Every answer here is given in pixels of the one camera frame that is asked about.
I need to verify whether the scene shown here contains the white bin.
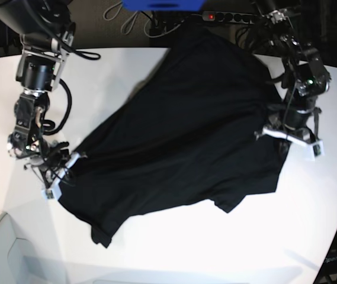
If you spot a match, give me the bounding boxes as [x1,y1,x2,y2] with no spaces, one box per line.
[0,213,69,283]

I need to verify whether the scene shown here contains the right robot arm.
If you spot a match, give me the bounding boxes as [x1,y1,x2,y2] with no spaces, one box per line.
[0,1,101,199]

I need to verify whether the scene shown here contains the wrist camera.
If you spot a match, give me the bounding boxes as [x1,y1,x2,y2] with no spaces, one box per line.
[304,140,325,161]
[41,187,62,201]

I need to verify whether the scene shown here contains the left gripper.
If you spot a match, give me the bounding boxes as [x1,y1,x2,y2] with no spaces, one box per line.
[254,106,322,148]

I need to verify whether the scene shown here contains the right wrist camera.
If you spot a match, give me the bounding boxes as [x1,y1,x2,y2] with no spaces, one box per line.
[41,187,62,201]

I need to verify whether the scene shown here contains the blue box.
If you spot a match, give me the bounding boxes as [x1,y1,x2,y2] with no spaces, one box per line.
[122,0,205,11]

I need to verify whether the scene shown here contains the white cable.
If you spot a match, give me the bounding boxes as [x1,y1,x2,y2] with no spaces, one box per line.
[103,4,187,38]

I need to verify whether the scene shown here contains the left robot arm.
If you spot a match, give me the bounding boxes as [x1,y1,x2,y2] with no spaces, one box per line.
[244,1,331,153]

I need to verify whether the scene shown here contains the black power strip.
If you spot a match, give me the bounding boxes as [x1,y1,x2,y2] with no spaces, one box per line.
[201,11,258,24]

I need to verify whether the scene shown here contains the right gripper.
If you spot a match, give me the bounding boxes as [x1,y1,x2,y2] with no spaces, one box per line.
[23,141,81,192]

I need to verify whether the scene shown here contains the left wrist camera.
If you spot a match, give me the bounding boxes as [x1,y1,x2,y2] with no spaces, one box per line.
[304,140,325,161]

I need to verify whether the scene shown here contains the black t-shirt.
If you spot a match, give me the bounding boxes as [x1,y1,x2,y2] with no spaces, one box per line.
[57,25,290,249]

